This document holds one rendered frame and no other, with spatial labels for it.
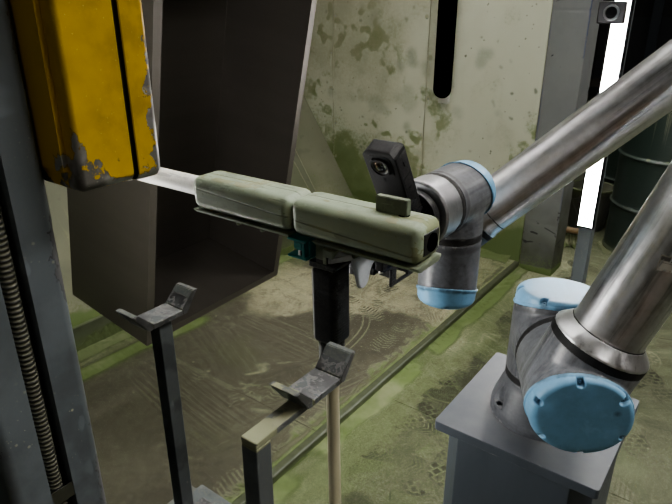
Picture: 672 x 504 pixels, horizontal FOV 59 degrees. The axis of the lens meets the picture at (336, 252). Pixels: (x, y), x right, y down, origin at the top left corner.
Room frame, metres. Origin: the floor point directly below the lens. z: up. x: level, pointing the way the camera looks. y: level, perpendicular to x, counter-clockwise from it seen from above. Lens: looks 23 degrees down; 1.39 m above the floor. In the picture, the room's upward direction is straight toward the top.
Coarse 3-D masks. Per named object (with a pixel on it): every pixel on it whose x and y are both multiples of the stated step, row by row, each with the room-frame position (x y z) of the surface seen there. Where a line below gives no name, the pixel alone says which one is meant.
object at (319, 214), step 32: (192, 192) 0.70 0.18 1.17; (224, 192) 0.65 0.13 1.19; (256, 192) 0.62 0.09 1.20; (288, 192) 0.61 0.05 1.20; (320, 192) 0.61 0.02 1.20; (256, 224) 0.62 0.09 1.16; (288, 224) 0.59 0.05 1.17; (320, 224) 0.56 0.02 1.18; (352, 224) 0.54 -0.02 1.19; (384, 224) 0.52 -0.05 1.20; (416, 224) 0.51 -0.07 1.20; (320, 256) 0.57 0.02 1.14; (352, 256) 0.57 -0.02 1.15; (384, 256) 0.52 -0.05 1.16; (416, 256) 0.50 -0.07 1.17; (320, 288) 0.58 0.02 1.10; (320, 320) 0.58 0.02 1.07; (320, 352) 0.58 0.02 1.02
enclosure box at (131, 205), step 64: (192, 0) 1.96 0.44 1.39; (256, 0) 2.02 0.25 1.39; (192, 64) 2.00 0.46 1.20; (256, 64) 2.03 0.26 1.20; (192, 128) 2.03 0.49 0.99; (256, 128) 2.03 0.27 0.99; (128, 192) 1.49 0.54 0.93; (128, 256) 1.51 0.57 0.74; (192, 256) 2.03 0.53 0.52; (256, 256) 2.05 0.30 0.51; (192, 320) 1.65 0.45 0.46
